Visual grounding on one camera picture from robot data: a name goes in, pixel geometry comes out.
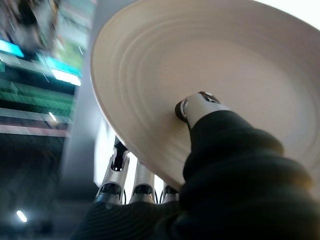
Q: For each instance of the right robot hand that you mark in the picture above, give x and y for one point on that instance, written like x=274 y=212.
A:
x=225 y=187

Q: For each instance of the cream ceramic plate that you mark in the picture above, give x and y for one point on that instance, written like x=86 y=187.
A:
x=175 y=62

